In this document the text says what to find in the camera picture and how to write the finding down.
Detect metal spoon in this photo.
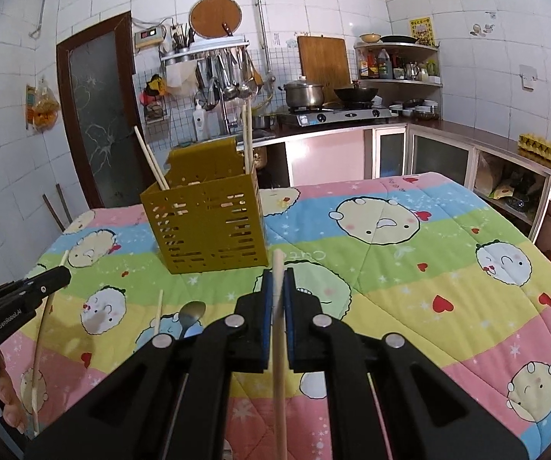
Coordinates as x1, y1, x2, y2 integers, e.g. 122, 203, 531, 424
180, 301, 208, 338

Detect brown framed glass door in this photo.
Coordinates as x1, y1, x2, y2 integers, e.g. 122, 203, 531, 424
56, 11, 154, 223

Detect small wire basket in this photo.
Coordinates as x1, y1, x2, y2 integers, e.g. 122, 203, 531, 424
144, 103, 168, 125

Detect hanging plastic bags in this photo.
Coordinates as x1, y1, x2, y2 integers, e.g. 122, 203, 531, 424
24, 77, 61, 132

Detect steel cooking pot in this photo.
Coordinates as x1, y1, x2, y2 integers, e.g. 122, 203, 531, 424
279, 77, 326, 108

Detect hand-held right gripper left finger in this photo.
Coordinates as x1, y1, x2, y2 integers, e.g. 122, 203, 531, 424
26, 268, 276, 460

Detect printed pastel blanket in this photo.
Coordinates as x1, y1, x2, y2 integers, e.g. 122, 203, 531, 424
0, 171, 551, 460

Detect round wooden board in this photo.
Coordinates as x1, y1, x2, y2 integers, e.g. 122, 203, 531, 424
189, 0, 243, 39

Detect yellow slotted utensil holder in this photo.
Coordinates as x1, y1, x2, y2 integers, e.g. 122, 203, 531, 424
140, 135, 267, 275

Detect steel gas stove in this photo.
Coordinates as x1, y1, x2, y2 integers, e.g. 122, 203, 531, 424
275, 102, 394, 126

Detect wall electrical box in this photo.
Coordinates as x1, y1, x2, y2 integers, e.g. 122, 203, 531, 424
134, 28, 166, 49

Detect group of small bowls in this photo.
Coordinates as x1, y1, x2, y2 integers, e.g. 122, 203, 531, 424
389, 98, 441, 122

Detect white hanging cloth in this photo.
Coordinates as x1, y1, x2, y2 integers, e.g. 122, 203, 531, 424
164, 63, 197, 97

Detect person's left hand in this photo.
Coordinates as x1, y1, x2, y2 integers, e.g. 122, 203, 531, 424
0, 349, 32, 434

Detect wall sticker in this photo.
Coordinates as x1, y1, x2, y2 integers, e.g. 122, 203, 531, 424
469, 10, 499, 36

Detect black wok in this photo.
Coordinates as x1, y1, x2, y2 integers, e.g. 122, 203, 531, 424
333, 81, 380, 104

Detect row of hanging metal ladles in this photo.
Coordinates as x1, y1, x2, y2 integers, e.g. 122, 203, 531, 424
194, 48, 264, 108

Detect large oil bottle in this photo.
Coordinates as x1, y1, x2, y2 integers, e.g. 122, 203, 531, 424
378, 49, 395, 80

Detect yellow red hanging object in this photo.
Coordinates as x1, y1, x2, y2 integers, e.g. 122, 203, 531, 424
140, 74, 167, 106

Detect white soap bottle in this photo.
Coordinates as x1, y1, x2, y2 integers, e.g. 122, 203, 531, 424
192, 100, 208, 142

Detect metal wall rack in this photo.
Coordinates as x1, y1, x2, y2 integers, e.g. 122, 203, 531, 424
159, 38, 251, 64

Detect kitchen counter with cabinets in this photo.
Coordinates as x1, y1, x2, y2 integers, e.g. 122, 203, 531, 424
180, 120, 551, 245

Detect metal corner shelf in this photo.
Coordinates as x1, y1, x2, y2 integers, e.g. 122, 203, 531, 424
354, 41, 444, 89

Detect dark wooden stick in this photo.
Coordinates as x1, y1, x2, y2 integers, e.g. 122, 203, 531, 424
56, 183, 72, 223
42, 193, 66, 233

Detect metal cup of kitchen tools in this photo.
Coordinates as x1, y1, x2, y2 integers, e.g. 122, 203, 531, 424
170, 23, 196, 53

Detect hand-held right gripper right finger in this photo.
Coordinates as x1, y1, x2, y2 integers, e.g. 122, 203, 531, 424
282, 268, 530, 460

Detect yellow wall poster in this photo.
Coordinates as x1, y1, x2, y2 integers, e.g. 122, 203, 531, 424
408, 16, 435, 46

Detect yellow egg carton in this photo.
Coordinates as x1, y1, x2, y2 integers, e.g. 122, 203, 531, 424
516, 133, 551, 160

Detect rectangular wooden cutting board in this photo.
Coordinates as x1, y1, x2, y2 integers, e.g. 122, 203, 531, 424
297, 34, 348, 88

